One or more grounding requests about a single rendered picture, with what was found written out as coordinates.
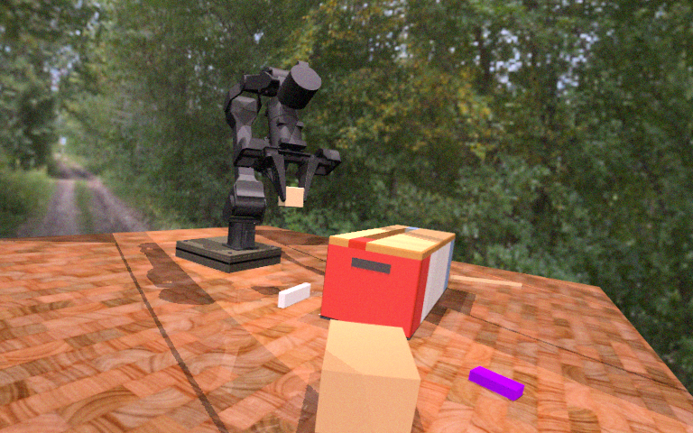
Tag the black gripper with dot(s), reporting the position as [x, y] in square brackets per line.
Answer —
[286, 146]

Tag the purple rectangular block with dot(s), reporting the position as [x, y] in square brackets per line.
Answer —
[496, 383]

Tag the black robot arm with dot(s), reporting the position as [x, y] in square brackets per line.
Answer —
[289, 91]

